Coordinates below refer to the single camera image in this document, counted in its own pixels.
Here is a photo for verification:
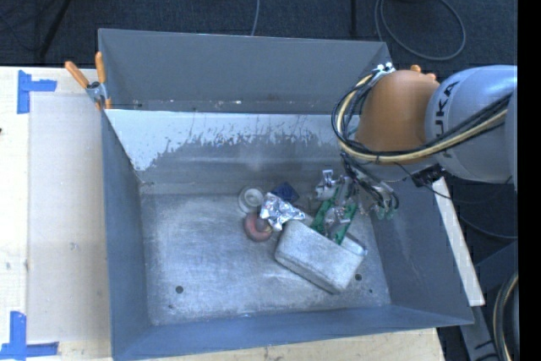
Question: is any white round cap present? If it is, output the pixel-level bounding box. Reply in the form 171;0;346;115
237;186;266;215

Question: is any pale grey foam block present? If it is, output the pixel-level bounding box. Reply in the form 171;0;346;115
274;219;369;295

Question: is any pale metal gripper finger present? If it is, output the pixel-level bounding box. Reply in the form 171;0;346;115
314;169;344;202
322;205;354;237

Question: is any crumpled silver foil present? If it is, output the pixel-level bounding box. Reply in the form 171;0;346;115
259;192;307;233

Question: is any dark blue small box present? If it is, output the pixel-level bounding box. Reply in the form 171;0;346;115
270;181;301;205

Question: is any red-brown ring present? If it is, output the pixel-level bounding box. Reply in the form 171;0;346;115
243;211;274;243

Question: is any grey metal bin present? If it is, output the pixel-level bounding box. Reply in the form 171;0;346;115
96;28;476;361

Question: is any black cylinder on white bracket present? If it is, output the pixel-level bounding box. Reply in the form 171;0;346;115
410;166;445;189

